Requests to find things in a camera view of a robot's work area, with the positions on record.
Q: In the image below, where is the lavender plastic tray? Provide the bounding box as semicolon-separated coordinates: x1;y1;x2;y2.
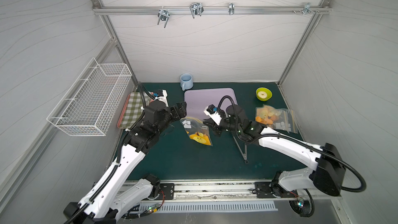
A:
184;88;237;120

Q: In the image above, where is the clear zip bag with duck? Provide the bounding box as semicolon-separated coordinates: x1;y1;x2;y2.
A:
180;117;212;146

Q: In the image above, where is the clear zip bag underneath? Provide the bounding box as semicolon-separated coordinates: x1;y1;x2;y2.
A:
255;105;282;126

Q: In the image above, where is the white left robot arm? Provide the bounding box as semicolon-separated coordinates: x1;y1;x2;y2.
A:
64;85;187;224

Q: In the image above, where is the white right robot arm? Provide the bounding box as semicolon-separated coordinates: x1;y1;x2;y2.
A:
204;95;367;198

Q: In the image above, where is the light blue ceramic mug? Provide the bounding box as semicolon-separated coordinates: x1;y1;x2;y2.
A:
180;74;194;91

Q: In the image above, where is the green checkered cloth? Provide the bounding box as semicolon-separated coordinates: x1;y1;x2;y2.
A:
119;91;152;129

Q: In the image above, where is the green plastic bowl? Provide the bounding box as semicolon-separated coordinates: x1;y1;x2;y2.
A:
256;88;273;102

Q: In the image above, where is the metal hook clamp left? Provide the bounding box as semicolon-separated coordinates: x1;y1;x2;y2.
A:
157;9;170;28

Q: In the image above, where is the metal hook clamp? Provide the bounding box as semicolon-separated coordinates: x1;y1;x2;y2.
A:
157;9;170;28
292;3;320;16
189;2;204;18

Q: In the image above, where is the white vent strip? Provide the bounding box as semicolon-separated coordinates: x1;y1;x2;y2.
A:
136;201;278;214

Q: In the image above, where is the metal hook clamp middle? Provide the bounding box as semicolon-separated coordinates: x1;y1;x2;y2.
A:
189;2;204;18

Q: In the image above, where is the metal hook small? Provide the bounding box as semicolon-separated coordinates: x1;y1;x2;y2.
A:
229;3;235;16

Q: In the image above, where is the metal hook clamp right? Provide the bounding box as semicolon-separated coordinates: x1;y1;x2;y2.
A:
292;3;320;16

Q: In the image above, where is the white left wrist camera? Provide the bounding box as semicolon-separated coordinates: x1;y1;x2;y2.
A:
149;90;169;107

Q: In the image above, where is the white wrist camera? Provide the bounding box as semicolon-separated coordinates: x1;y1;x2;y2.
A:
204;105;222;125
149;90;169;107

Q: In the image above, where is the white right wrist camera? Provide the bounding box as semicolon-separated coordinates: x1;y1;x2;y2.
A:
204;105;222;125

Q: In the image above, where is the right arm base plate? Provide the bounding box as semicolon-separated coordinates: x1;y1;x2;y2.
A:
252;181;298;199

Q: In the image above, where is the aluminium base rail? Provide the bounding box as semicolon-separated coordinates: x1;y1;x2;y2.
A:
86;178;343;202

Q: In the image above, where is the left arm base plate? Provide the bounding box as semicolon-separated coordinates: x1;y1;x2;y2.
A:
147;183;175;201

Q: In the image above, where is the white wire basket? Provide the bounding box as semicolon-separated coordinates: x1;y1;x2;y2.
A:
47;58;132;136

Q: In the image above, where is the aluminium top rail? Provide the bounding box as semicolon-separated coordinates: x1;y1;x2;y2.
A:
93;5;332;16

